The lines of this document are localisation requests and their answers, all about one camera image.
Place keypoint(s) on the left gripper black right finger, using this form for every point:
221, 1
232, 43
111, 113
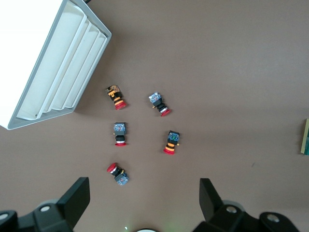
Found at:
212, 205

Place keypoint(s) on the white stepped storage bin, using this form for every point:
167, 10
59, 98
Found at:
60, 60

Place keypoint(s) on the green load switch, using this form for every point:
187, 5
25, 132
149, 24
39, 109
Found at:
306, 136

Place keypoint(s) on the red button switch orange body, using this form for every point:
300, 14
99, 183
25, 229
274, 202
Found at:
116, 96

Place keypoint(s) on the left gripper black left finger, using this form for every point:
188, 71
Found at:
72, 200

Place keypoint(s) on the red button switch blue block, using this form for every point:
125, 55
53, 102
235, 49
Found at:
158, 102
120, 133
119, 177

